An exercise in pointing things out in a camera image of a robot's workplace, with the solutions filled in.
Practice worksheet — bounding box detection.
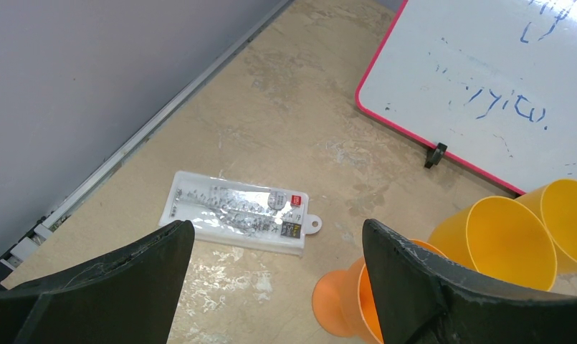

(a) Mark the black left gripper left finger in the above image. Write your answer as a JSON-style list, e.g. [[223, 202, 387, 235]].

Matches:
[[0, 221, 195, 343]]

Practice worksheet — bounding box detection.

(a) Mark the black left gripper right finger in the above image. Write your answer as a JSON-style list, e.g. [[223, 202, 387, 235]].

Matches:
[[362, 219, 577, 343]]

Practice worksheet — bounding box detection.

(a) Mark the orange wine glass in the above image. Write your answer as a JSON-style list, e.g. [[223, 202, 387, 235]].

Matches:
[[311, 239, 448, 344]]

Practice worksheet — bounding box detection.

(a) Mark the yellow wine glass front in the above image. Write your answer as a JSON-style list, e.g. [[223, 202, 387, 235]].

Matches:
[[428, 196, 558, 291]]

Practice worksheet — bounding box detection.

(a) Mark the yellow wine glass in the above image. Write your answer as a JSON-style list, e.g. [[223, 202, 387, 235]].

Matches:
[[428, 196, 558, 291], [515, 179, 577, 274]]

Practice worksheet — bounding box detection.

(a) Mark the white plastic packaged item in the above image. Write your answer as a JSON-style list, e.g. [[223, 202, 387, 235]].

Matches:
[[158, 171, 323, 256]]

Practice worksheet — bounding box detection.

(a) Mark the red framed whiteboard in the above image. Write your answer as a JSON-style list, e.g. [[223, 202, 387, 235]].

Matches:
[[355, 1, 577, 193]]

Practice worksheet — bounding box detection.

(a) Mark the black whiteboard stand foot left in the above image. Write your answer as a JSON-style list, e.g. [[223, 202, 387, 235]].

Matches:
[[424, 143, 447, 169]]

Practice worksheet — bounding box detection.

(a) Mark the aluminium table edge rail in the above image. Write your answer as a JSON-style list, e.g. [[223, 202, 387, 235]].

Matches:
[[0, 1, 292, 290]]

